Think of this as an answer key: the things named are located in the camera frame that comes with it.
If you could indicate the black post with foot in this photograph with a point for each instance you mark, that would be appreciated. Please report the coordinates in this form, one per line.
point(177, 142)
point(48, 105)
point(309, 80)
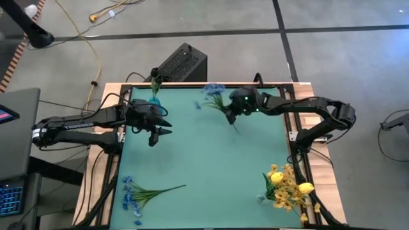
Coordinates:
point(38, 36)

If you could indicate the black desk crossbar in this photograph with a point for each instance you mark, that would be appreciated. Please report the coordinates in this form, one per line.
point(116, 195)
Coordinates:
point(57, 171)

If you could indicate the black computer mouse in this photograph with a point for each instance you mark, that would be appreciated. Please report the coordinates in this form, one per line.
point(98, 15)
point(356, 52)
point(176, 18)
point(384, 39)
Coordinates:
point(15, 226)

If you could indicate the blue glass vase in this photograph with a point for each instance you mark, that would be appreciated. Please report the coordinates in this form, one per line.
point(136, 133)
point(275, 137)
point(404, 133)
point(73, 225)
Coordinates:
point(155, 101)

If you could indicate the yellow tulip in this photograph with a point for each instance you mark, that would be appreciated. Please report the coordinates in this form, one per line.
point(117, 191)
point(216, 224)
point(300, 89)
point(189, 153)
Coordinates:
point(306, 188)
point(276, 177)

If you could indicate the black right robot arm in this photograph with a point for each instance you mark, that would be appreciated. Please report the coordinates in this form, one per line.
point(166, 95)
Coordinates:
point(306, 105)

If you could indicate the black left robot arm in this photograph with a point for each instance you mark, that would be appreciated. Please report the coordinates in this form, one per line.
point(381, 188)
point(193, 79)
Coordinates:
point(80, 123)

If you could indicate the black floor stand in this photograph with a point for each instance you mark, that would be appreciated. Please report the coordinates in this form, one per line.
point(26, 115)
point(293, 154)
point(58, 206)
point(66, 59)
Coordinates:
point(399, 121)

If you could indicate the small lit screen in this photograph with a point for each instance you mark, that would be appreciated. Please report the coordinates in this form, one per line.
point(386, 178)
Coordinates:
point(6, 115)

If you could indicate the black perforated computer case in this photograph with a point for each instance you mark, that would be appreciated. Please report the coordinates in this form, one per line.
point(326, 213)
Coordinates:
point(182, 64)

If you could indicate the blue flower bunch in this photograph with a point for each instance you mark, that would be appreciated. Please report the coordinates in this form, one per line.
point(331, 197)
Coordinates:
point(214, 91)
point(143, 195)

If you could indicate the teal table mat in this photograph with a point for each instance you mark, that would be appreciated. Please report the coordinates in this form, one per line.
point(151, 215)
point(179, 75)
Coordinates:
point(207, 166)

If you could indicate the backlit black keyboard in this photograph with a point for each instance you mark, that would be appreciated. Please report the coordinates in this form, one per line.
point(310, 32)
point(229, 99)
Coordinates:
point(11, 199)

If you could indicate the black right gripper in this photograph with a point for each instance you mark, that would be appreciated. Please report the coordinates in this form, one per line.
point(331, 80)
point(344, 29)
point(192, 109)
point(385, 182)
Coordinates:
point(244, 102)

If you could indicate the clear glass vase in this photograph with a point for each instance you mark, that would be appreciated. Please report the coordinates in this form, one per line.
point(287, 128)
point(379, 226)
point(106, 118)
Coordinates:
point(262, 198)

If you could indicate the silver mounting plate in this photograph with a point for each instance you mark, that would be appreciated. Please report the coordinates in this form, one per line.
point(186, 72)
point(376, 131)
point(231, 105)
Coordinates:
point(293, 135)

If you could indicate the dark grey desk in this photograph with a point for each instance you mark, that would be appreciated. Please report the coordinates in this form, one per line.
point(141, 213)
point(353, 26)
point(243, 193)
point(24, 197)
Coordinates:
point(19, 150)

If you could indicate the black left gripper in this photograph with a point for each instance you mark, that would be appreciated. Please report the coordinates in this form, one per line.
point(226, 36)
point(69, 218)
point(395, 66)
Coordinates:
point(143, 115)

